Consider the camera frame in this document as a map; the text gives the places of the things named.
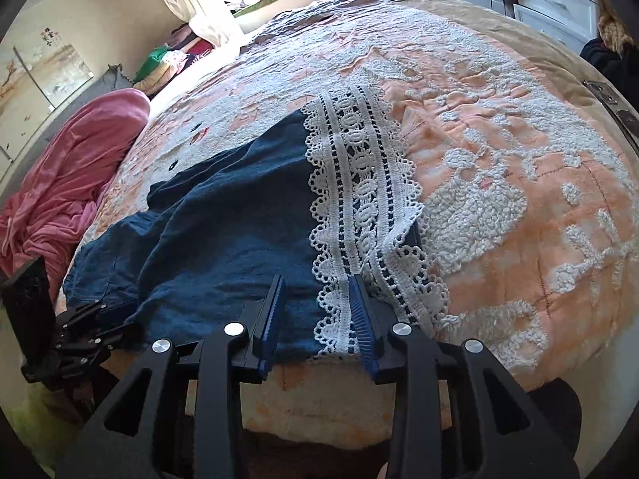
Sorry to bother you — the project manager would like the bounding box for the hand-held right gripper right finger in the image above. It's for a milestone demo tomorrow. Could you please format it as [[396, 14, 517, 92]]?
[[348, 273, 580, 479]]

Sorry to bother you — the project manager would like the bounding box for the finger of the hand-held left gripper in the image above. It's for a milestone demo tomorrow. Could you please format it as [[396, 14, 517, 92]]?
[[56, 300, 131, 333], [52, 327, 145, 366]]

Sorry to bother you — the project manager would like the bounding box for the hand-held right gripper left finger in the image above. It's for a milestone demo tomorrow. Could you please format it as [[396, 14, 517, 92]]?
[[55, 274, 285, 479]]

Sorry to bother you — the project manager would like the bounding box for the blue denim pants lace trim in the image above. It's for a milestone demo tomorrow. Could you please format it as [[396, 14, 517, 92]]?
[[62, 82, 451, 366]]

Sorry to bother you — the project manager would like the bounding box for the pink blanket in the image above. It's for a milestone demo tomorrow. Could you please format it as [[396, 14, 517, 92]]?
[[0, 88, 152, 300]]

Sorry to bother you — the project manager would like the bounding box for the grey pillow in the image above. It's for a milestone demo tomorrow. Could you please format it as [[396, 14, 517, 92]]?
[[94, 64, 147, 101]]

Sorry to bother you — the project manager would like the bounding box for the orange bunny blanket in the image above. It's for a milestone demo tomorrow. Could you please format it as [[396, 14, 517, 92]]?
[[55, 0, 639, 442]]

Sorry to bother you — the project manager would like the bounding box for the pile of colourful clothes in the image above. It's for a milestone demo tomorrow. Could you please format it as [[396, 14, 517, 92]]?
[[131, 25, 216, 99]]

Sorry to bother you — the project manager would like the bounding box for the grey quilt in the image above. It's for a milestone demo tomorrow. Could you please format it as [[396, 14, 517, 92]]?
[[240, 0, 425, 57]]

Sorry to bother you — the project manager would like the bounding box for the cream curtain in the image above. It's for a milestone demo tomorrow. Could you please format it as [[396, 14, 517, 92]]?
[[142, 0, 246, 49]]

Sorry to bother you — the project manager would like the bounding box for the tan bedsheet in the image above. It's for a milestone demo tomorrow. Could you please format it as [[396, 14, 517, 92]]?
[[399, 0, 639, 160]]

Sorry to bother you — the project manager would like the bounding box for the dark clothing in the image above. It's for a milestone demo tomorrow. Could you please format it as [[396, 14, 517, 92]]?
[[578, 37, 639, 91]]

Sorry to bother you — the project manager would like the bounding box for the white dresser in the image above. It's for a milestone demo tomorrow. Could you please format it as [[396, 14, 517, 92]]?
[[509, 0, 601, 55]]

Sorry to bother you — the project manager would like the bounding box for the brown furry garment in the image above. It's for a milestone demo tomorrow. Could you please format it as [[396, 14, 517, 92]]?
[[596, 0, 636, 57]]

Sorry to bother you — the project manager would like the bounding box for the wall painting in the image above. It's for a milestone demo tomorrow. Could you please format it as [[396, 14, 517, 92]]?
[[0, 25, 95, 160]]

